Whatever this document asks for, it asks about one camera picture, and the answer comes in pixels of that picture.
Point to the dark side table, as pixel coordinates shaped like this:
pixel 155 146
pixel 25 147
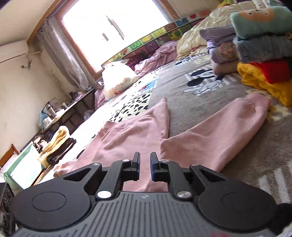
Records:
pixel 75 107

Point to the cartoon mouse printed blanket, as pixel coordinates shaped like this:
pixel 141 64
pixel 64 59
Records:
pixel 200 109

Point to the small white plastic bag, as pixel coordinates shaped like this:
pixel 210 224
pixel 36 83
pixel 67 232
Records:
pixel 87 114

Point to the red folded garment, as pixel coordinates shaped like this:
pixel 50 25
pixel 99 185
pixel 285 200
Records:
pixel 276 70

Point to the denim folded garment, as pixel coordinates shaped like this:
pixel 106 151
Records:
pixel 262 49

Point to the beige folded garment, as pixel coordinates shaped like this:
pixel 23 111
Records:
pixel 228 68

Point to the wooden chair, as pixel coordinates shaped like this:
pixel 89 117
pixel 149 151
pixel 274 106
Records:
pixel 12 150

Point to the cream quilt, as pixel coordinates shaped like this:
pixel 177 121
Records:
pixel 200 27

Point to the teal folded garment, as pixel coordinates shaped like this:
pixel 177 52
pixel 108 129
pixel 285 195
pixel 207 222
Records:
pixel 262 25

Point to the pink sweatshirt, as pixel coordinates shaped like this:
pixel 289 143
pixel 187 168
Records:
pixel 127 136

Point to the lilac flower print garment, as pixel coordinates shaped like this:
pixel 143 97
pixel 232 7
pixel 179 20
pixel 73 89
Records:
pixel 224 51

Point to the yellow knit sweater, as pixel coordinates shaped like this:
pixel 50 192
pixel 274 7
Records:
pixel 253 77

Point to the light blue plastic bag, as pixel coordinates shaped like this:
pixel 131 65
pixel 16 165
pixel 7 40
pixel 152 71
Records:
pixel 44 120

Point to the purple folded garment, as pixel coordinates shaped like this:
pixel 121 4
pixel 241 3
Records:
pixel 216 34

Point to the white air conditioner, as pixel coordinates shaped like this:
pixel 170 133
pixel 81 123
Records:
pixel 11 51

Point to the yellow plush toy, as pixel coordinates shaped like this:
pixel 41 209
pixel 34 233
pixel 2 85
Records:
pixel 224 3

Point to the yellow folded garment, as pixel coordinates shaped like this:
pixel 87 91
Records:
pixel 59 136

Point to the green and white storage box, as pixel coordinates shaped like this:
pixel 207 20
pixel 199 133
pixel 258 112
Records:
pixel 25 168

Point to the lilac duvet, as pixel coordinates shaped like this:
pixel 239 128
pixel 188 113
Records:
pixel 157 55

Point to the dark folded garment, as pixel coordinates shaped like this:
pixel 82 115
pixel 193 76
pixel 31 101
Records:
pixel 61 150

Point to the silver thermos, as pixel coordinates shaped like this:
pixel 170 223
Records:
pixel 49 110

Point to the colourful alphabet foam mat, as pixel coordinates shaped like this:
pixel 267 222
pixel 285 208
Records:
pixel 155 34

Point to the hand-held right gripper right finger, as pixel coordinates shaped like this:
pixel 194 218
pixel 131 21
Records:
pixel 154 166

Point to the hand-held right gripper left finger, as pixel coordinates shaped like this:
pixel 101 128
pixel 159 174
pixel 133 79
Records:
pixel 136 166

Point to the sheer curtain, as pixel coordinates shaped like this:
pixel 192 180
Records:
pixel 66 57

